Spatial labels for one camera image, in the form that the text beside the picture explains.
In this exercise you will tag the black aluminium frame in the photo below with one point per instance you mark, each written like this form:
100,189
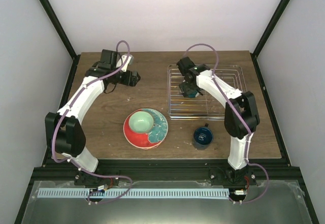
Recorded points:
168,169

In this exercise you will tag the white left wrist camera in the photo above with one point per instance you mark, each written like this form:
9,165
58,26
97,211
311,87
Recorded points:
124,61

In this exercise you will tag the dark blue mug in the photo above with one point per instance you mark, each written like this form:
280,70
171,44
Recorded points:
202,137

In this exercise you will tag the light blue slotted strip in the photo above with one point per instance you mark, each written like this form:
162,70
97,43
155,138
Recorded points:
136,193

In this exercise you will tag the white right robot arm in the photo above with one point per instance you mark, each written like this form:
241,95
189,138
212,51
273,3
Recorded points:
241,116

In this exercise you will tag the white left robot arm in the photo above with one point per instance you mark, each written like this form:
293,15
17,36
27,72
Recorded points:
64,133

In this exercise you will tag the white bowl with blue rim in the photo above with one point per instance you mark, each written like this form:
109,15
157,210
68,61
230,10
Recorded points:
194,95

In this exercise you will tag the wire dish rack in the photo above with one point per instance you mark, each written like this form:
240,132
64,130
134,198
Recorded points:
203,106

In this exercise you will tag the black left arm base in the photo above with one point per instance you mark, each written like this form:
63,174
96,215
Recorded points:
82,178

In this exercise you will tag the light green ceramic bowl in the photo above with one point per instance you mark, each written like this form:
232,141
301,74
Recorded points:
141,122

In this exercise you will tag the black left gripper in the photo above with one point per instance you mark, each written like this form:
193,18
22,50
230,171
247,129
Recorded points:
132,82

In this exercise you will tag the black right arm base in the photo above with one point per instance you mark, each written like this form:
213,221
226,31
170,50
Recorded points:
228,176

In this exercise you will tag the red and teal plate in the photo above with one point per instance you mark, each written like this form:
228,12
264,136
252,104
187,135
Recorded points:
152,138

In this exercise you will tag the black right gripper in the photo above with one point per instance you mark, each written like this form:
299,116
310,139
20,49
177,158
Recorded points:
185,89

